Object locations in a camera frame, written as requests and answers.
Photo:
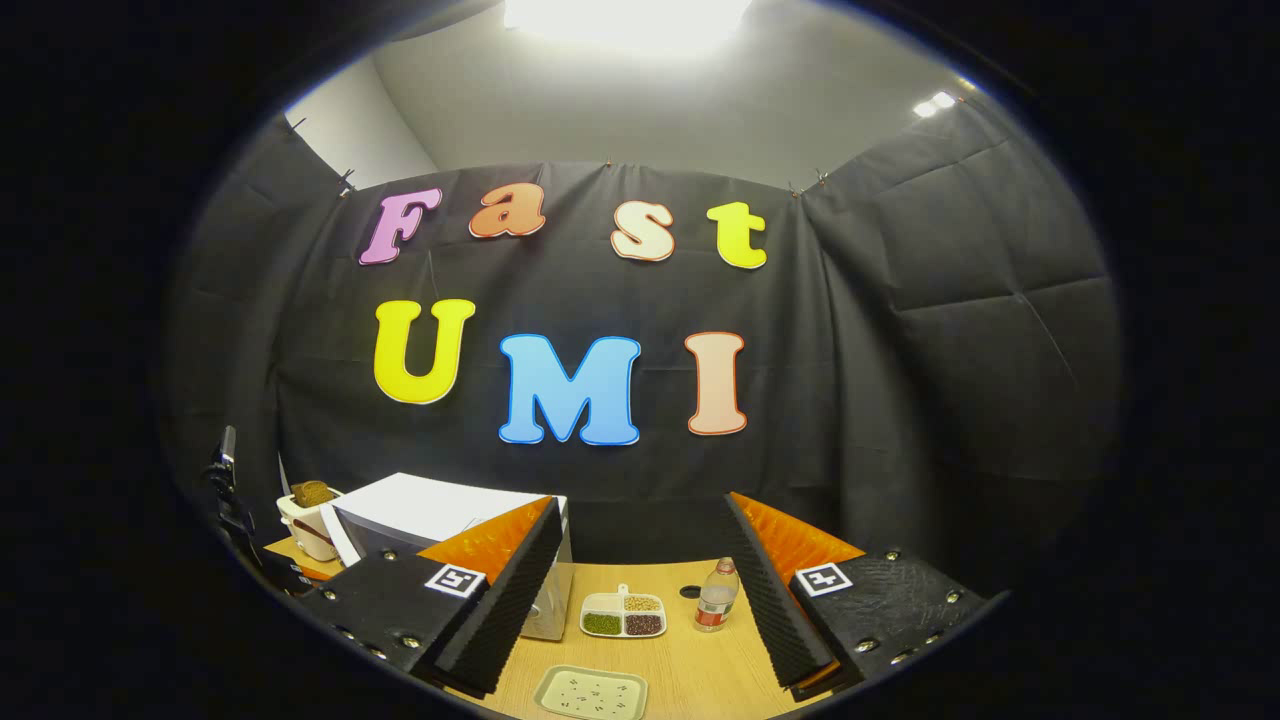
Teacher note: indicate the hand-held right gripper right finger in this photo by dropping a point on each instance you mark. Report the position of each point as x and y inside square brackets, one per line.
[775, 610]

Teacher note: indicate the white microwave oven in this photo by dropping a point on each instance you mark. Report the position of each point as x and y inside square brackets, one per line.
[420, 505]

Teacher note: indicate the white divided dish of beans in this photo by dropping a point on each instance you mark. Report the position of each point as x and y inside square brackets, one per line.
[622, 618]

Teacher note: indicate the clear bottle with red label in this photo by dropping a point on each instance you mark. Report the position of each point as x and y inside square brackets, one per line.
[716, 600]

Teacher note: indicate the white toaster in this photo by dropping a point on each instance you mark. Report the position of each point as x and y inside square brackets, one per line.
[308, 530]

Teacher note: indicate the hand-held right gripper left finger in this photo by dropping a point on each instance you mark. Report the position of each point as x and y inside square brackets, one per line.
[505, 600]

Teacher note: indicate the brown bread slice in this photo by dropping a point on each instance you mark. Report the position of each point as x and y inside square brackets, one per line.
[312, 493]

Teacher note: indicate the small ceiling light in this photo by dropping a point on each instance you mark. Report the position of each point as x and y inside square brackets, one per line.
[934, 103]

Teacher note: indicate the pale green rectangular plate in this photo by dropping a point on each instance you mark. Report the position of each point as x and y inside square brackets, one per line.
[590, 693]

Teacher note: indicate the large ceiling light panel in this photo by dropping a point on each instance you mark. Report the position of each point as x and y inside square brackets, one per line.
[625, 20]

